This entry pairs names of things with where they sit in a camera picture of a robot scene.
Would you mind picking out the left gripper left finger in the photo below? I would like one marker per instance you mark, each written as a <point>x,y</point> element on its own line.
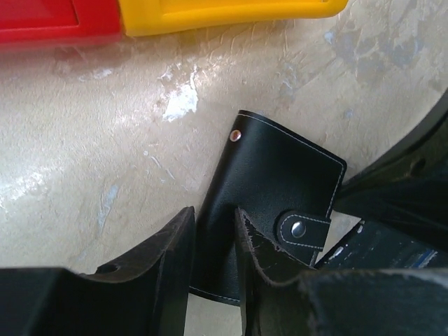
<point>142,292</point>

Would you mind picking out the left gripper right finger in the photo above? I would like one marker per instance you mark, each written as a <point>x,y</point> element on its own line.
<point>279,295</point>

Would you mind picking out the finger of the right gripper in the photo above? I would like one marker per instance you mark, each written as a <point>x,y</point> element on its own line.
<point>401,201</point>

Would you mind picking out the black leather card holder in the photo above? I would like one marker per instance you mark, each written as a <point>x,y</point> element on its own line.
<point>286,185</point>

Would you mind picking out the red plastic bin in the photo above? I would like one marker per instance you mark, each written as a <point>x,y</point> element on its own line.
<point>38,23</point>

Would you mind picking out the yellow plastic bin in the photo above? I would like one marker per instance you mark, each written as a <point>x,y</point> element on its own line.
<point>147,18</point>

